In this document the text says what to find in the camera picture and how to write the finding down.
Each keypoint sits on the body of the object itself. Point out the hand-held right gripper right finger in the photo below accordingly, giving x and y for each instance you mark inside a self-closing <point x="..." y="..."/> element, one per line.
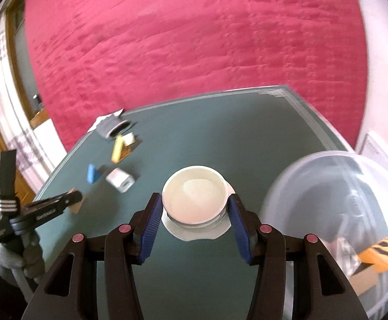
<point x="240" y="230"/>

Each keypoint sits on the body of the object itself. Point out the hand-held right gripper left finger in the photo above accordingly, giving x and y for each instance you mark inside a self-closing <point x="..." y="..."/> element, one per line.
<point x="150" y="230"/>

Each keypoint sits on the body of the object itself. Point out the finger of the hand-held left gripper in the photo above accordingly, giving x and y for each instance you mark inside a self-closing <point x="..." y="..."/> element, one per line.
<point x="47" y="210"/>

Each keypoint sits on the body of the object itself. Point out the plain wooden wedge block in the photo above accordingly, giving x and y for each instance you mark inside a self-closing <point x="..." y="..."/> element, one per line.
<point x="77" y="205"/>

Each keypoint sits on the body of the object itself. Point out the white bowl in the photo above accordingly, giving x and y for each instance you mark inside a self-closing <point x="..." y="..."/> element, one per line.
<point x="194" y="193"/>

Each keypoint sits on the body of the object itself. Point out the clear plastic container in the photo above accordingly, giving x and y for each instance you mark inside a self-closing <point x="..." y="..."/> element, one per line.
<point x="314" y="186"/>

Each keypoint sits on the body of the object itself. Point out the orange striped wooden block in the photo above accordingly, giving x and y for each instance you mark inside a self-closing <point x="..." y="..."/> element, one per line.
<point x="377" y="256"/>

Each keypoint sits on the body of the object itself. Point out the person's left forearm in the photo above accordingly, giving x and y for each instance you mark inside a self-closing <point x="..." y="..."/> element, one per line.
<point x="0" y="296"/>

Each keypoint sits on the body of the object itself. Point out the person's left hand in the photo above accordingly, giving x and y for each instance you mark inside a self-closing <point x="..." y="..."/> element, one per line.
<point x="14" y="260"/>

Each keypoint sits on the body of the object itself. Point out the white round plate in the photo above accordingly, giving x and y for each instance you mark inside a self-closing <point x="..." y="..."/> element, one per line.
<point x="194" y="235"/>

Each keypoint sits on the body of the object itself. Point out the blue flat block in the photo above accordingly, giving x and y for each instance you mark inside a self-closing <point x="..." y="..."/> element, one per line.
<point x="92" y="173"/>

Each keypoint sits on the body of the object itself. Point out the white charger plug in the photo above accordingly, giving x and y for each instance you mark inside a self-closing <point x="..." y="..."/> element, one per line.
<point x="119" y="178"/>

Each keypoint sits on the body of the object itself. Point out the yellow striped wooden block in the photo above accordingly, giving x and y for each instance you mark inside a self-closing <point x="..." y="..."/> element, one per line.
<point x="118" y="150"/>

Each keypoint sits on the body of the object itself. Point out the green table mat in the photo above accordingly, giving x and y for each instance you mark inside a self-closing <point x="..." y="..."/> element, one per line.
<point x="214" y="133"/>

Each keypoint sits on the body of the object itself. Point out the grey knit glove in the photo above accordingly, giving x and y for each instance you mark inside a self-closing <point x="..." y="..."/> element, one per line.
<point x="109" y="128"/>

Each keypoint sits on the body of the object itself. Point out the white paper sheet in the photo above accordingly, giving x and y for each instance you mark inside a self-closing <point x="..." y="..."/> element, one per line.
<point x="102" y="119"/>

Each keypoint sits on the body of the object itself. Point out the white lace curtain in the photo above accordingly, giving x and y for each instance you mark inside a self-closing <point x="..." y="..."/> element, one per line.
<point x="10" y="106"/>

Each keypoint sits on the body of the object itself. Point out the red quilted blanket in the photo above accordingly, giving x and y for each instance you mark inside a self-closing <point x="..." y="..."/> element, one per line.
<point x="197" y="40"/>

